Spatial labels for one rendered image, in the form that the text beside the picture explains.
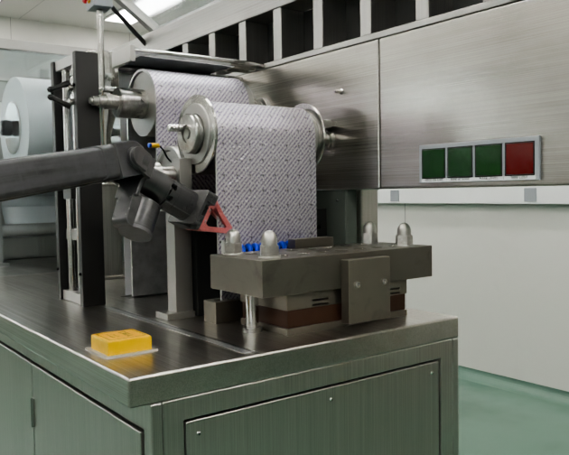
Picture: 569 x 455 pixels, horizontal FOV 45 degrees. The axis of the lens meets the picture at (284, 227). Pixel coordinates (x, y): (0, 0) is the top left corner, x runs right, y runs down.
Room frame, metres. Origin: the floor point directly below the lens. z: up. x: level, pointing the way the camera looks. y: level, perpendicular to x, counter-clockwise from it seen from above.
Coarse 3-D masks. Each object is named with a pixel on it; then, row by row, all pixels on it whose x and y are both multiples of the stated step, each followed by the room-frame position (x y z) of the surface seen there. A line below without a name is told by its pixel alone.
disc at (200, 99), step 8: (192, 96) 1.30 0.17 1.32; (200, 96) 1.28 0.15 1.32; (184, 104) 1.33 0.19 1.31; (208, 104) 1.25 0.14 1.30; (208, 112) 1.25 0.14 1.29; (216, 120) 1.24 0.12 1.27; (216, 128) 1.24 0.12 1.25; (216, 136) 1.24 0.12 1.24; (216, 144) 1.24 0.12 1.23; (208, 152) 1.26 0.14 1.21; (208, 160) 1.26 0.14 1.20; (192, 168) 1.30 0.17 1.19; (200, 168) 1.28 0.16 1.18
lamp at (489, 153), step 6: (498, 144) 1.14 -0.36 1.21; (480, 150) 1.16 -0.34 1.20; (486, 150) 1.15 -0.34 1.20; (492, 150) 1.14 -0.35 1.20; (498, 150) 1.14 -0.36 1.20; (480, 156) 1.16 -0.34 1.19; (486, 156) 1.15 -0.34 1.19; (492, 156) 1.14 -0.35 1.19; (498, 156) 1.14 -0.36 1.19; (480, 162) 1.16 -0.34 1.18; (486, 162) 1.15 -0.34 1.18; (492, 162) 1.14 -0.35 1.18; (498, 162) 1.14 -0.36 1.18; (480, 168) 1.16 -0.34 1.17; (486, 168) 1.15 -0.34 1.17; (492, 168) 1.14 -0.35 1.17; (498, 168) 1.14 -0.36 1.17; (480, 174) 1.16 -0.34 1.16; (486, 174) 1.15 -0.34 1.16; (492, 174) 1.14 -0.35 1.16; (498, 174) 1.14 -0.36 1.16
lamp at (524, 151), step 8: (512, 144) 1.11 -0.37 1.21; (520, 144) 1.10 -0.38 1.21; (528, 144) 1.09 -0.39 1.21; (512, 152) 1.11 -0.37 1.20; (520, 152) 1.10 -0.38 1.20; (528, 152) 1.09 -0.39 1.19; (512, 160) 1.11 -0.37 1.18; (520, 160) 1.10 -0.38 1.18; (528, 160) 1.09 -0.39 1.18; (512, 168) 1.11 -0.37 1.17; (520, 168) 1.10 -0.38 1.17; (528, 168) 1.09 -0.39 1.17
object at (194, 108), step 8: (192, 104) 1.29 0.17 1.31; (200, 104) 1.28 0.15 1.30; (184, 112) 1.32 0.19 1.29; (192, 112) 1.29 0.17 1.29; (200, 112) 1.27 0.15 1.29; (208, 120) 1.25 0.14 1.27; (312, 120) 1.41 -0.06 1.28; (208, 128) 1.25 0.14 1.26; (208, 136) 1.25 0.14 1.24; (208, 144) 1.25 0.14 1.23; (200, 152) 1.27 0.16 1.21; (192, 160) 1.30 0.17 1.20; (200, 160) 1.27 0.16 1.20
